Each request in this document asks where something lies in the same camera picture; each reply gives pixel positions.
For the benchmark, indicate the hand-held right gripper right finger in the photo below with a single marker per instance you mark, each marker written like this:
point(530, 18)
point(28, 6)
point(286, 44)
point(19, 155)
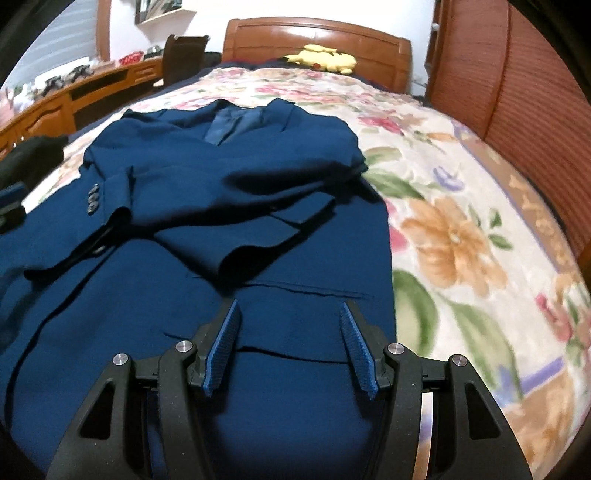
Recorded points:
point(360, 350)

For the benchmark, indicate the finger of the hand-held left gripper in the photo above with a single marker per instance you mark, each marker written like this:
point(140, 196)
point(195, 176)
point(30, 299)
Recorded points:
point(11, 219)
point(13, 193)

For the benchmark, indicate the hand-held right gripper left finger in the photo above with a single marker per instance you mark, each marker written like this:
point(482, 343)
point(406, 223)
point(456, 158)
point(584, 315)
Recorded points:
point(221, 350)

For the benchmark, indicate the blue suit jacket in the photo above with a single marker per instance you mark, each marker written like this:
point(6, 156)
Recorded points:
point(277, 249)

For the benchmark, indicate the black cloth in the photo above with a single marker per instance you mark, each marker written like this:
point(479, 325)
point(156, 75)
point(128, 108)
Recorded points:
point(32, 157)

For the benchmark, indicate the wooden desk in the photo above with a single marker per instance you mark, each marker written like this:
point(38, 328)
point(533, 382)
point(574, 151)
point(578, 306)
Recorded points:
point(46, 110)

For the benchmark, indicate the black stand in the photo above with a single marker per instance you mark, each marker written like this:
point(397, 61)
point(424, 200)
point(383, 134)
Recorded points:
point(53, 84)
point(78, 72)

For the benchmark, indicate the floral blanket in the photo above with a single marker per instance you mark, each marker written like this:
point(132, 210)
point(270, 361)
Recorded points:
point(461, 230)

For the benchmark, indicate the window blind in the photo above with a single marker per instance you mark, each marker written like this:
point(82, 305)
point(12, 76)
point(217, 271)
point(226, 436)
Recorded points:
point(55, 41)

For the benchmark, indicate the red basket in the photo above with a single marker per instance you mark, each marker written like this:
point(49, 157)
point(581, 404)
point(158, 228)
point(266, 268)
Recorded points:
point(130, 58)

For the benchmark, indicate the metal bowl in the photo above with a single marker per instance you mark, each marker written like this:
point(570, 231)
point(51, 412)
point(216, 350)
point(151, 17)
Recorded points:
point(152, 51)

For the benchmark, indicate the dark brown chair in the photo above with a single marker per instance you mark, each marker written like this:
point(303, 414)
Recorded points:
point(184, 55)

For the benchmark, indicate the yellow plush toy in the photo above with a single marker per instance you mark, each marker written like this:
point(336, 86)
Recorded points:
point(323, 57)

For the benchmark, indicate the wooden louvered wardrobe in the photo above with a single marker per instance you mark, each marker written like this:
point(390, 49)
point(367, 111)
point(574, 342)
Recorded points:
point(517, 92)

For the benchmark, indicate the wooden headboard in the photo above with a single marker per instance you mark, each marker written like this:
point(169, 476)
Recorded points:
point(323, 32)

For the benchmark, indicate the white wall shelf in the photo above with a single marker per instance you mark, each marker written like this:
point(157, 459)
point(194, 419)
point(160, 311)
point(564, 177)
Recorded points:
point(161, 14)

